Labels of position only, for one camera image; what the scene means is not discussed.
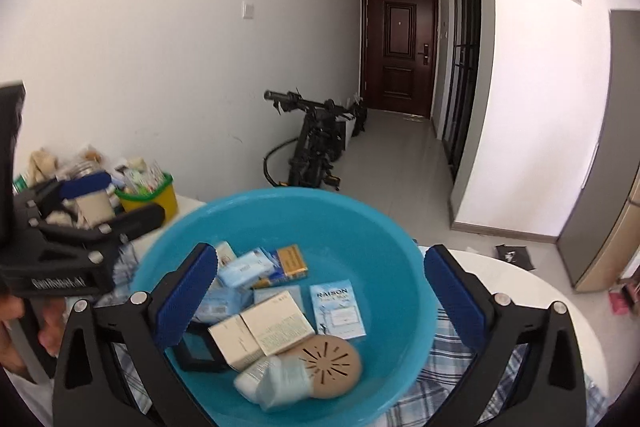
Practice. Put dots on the blue white tissue pack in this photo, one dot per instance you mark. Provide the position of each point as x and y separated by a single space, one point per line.
245 269

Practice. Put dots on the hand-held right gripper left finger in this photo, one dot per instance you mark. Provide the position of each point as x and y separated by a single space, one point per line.
187 302

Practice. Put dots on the blue plaid cloth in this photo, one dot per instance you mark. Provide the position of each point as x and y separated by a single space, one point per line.
430 402

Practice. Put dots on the white shirt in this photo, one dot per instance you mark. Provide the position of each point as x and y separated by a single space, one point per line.
30 407

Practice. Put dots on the pink item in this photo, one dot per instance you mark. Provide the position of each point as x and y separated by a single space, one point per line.
622 299

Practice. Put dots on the person's left hand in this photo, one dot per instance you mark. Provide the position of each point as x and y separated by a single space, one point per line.
52 329

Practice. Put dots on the dark brown entrance door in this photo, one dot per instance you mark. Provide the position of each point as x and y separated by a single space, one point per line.
400 57

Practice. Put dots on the pale blue flat box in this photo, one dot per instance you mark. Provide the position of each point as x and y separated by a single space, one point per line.
285 299

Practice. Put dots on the beige paper cup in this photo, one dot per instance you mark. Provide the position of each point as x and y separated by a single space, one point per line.
95 207

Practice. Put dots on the beige plush toy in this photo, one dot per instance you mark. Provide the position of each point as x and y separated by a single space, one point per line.
44 164

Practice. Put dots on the black framed glass door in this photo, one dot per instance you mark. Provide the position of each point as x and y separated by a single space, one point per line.
462 57

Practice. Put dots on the pale blue cigarette pack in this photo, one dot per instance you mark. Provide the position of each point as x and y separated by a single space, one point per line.
337 312

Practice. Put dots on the silver lidded jar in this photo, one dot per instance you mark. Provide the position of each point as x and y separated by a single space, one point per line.
82 169

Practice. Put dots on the beige round slotted disc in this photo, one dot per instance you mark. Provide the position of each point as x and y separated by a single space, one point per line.
332 364

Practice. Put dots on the black square frame case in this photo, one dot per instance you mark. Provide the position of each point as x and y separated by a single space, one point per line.
197 352

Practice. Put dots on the cream cardboard box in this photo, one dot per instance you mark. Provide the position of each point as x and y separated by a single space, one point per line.
270 332

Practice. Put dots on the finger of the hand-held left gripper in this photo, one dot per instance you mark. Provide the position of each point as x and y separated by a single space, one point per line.
135 219
85 186

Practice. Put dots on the green white packet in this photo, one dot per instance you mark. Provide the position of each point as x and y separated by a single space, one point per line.
20 184

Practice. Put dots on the bundle of small packets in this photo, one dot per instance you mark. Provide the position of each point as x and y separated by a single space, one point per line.
142 177

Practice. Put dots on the black folding electric bike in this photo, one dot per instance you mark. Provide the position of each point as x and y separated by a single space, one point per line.
312 142

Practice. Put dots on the gold cigarette pack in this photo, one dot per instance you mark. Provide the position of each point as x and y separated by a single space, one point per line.
291 261

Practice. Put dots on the grey refrigerator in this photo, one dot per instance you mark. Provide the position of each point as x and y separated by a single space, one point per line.
615 132

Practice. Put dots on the yellow basket green rim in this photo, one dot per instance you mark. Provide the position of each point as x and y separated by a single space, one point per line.
150 203

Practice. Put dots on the white tissue packet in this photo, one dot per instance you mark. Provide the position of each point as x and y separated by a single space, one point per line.
272 382

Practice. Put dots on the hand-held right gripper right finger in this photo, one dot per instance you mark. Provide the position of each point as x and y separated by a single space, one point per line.
455 302

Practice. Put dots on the white wall light switch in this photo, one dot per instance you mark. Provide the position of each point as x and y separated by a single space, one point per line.
248 9

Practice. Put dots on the blue plastic basin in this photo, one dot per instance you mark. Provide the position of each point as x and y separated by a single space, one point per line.
350 232

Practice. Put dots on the white baby cream box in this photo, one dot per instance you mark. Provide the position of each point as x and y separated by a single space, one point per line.
225 254

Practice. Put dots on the black bag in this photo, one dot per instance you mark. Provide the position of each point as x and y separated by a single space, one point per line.
515 257

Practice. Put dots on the pale blue wipes packet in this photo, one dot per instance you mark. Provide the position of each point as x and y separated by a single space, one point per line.
220 304

